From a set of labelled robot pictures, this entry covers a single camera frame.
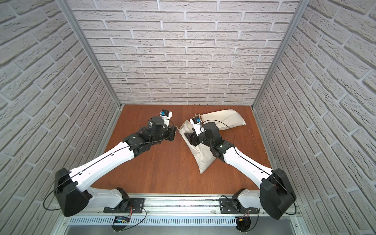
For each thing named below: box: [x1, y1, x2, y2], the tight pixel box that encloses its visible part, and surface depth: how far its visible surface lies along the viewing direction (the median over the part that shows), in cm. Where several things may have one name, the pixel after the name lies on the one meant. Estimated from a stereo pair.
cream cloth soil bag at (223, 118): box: [194, 108, 247, 131], surface depth 106 cm
